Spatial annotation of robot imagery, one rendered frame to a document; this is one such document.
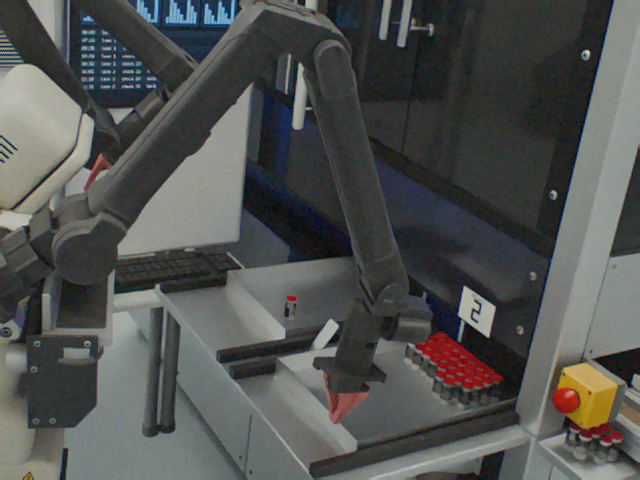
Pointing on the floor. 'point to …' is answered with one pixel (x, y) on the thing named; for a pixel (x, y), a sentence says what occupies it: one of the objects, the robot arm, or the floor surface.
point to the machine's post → (582, 238)
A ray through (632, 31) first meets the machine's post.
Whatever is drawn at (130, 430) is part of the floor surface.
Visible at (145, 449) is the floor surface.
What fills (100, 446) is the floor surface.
